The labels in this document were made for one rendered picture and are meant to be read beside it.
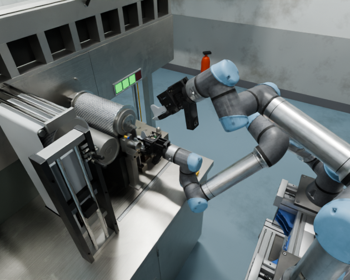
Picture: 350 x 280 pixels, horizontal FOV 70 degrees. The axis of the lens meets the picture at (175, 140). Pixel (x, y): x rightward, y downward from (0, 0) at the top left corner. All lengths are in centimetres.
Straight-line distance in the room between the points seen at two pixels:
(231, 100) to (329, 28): 298
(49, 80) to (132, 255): 79
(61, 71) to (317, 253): 112
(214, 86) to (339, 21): 298
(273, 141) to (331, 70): 282
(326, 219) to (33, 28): 110
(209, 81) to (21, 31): 72
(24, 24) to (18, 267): 90
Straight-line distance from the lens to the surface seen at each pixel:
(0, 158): 120
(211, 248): 210
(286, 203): 151
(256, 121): 108
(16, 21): 112
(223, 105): 71
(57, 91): 124
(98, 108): 110
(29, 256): 122
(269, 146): 100
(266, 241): 195
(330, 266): 73
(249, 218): 229
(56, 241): 121
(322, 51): 369
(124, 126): 105
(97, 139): 104
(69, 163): 79
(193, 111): 84
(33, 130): 83
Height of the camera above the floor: 187
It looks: 40 degrees down
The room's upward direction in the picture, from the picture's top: 1 degrees counter-clockwise
